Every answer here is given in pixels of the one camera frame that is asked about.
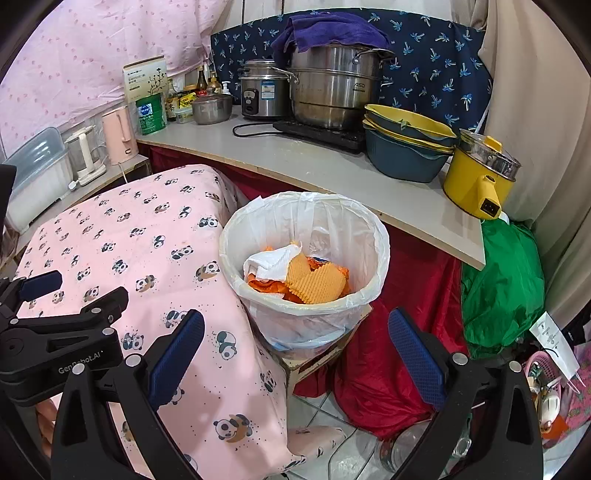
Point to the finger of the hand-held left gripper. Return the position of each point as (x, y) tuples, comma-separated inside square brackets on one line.
[(41, 284), (92, 307)]

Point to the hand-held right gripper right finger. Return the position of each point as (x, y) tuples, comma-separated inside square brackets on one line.
[(415, 355)]

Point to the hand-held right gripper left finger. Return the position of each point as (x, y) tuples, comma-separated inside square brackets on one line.
[(178, 355)]

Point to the orange plastic bag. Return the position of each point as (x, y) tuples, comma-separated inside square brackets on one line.
[(265, 285)]

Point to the yellow sponge cloth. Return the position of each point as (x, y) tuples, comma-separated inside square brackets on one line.
[(323, 284)]

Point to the white tissue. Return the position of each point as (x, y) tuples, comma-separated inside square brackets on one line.
[(270, 263)]

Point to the white waste bin with liner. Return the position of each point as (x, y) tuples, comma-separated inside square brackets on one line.
[(360, 230)]

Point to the person's left hand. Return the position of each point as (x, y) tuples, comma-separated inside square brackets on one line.
[(47, 431)]

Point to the red cloth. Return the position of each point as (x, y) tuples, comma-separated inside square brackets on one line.
[(415, 295)]

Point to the pink panda print tablecloth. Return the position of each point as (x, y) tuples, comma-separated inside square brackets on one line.
[(138, 240)]

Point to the clear plastic bottle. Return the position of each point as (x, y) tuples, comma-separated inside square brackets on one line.
[(406, 447)]

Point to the white dish box clear lid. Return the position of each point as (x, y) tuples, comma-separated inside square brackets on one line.
[(37, 184)]

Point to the green plastic bag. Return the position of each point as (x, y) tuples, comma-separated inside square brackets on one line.
[(498, 286)]

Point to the pink plastic basket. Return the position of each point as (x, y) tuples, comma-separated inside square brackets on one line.
[(545, 364)]

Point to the white paper tag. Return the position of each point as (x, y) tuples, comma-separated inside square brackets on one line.
[(554, 341)]

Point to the low grey side table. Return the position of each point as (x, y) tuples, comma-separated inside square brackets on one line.
[(134, 164)]

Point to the pink electric kettle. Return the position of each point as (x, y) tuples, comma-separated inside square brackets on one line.
[(117, 134)]

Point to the yellow electric pot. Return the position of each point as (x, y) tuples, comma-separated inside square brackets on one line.
[(466, 180)]

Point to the yellow and blue basin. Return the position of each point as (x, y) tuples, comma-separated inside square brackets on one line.
[(401, 161), (438, 146), (406, 122)]

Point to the green tin can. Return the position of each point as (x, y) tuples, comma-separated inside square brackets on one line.
[(151, 115)]

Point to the light wooden counter board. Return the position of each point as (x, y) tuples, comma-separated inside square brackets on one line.
[(323, 170)]

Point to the clear food container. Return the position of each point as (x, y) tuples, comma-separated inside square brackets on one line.
[(183, 116)]

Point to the white carton with plant print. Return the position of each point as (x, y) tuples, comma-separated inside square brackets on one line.
[(143, 78)]

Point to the pink dotted curtain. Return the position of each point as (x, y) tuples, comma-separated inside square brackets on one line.
[(69, 55)]

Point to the small steel pot with lid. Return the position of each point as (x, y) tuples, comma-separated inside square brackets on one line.
[(212, 110)]

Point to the black induction cooktop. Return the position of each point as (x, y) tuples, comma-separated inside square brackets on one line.
[(323, 134)]

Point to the dark sauce bottle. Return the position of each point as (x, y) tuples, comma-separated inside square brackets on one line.
[(203, 78)]

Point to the amber sauce bottle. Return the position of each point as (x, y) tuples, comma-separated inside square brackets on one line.
[(214, 83)]

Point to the white pump bottle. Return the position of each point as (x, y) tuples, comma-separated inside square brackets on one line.
[(226, 87)]

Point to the beige curtain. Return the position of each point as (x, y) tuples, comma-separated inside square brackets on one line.
[(531, 115)]

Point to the steel rice cooker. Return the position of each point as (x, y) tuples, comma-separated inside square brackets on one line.
[(265, 92)]

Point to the large steel steamer pot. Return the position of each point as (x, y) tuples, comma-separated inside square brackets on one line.
[(332, 92)]

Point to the blue printed cloth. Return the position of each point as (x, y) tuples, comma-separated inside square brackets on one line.
[(438, 69)]

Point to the purple towel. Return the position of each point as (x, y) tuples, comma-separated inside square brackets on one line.
[(323, 30)]

